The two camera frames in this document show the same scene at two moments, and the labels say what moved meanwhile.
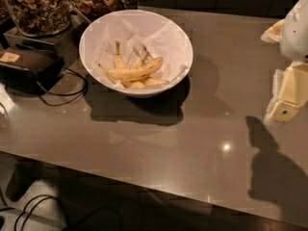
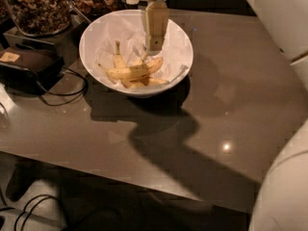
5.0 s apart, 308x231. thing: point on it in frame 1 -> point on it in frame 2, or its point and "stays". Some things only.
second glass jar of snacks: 93,0 stays
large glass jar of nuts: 38,10 stays
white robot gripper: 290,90 -> 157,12
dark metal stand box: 65,43 stays
